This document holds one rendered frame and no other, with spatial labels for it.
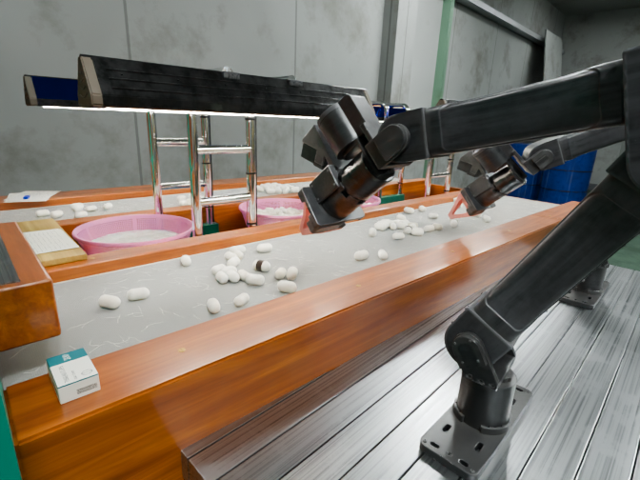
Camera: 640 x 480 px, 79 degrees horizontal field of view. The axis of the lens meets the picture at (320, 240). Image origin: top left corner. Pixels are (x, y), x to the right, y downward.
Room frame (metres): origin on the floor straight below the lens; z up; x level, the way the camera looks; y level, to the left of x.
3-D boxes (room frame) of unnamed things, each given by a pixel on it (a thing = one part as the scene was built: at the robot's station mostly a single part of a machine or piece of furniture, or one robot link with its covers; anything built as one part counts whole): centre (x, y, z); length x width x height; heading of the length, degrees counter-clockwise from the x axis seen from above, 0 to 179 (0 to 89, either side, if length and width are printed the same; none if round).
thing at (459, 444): (0.42, -0.22, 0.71); 0.20 x 0.07 x 0.08; 137
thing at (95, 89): (0.82, 0.13, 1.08); 0.62 x 0.08 x 0.07; 133
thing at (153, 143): (1.18, 0.45, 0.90); 0.20 x 0.19 x 0.45; 133
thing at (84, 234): (0.91, 0.45, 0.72); 0.27 x 0.27 x 0.10
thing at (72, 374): (0.34, 0.25, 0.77); 0.06 x 0.04 x 0.02; 43
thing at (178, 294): (1.08, -0.23, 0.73); 1.81 x 0.30 x 0.02; 133
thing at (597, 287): (0.86, -0.63, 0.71); 0.20 x 0.07 x 0.08; 137
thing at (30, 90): (1.23, 0.51, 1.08); 0.62 x 0.08 x 0.07; 133
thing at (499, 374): (0.42, -0.21, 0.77); 0.09 x 0.06 x 0.06; 141
